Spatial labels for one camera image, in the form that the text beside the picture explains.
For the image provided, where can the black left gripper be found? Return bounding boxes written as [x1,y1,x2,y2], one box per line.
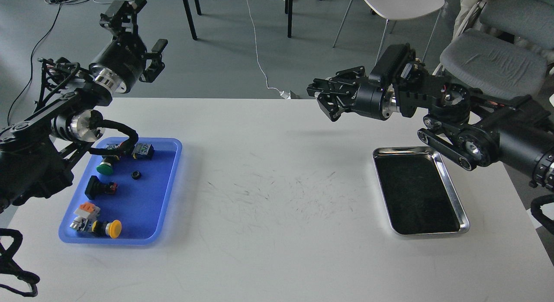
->
[89,0,168,93]

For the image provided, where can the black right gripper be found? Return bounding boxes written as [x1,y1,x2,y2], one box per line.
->
[306,66,399,122]

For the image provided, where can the small black gear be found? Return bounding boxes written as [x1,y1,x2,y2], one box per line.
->
[131,170,142,180]

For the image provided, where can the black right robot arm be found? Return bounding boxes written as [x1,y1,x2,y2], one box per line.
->
[306,61,553,190]

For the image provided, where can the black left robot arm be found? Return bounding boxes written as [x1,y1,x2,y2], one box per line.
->
[0,0,167,211]

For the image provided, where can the white plastic chair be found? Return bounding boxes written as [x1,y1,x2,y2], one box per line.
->
[332,0,446,63]

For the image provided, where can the black table legs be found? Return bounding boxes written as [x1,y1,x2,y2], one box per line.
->
[180,0,295,41]

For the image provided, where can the black contact block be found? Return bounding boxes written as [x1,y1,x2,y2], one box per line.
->
[131,143,155,160]

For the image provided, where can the silver metal tray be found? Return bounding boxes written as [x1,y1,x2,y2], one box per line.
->
[372,146,470,237]

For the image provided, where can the grey upholstered chair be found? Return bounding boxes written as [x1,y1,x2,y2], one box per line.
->
[440,0,553,100]

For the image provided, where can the blue plastic tray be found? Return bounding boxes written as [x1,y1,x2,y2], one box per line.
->
[58,138,182,245]

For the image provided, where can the white cable on floor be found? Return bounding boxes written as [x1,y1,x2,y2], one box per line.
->
[93,0,300,100]

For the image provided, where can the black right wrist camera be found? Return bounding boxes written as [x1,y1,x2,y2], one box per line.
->
[368,43,416,87]

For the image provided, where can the red push button switch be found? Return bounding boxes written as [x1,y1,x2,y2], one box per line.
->
[104,142,127,157]

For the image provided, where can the green push button switch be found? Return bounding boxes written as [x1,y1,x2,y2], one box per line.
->
[96,156,118,176]

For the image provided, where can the black cable on floor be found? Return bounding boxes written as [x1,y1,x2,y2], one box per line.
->
[0,0,104,125]

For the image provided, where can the black selector switch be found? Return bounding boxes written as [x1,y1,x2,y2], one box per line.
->
[84,175,118,200]

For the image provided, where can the orange white switch block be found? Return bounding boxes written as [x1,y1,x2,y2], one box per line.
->
[69,202,101,232]

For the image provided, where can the yellow push button switch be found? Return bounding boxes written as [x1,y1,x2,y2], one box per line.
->
[90,220,122,239]

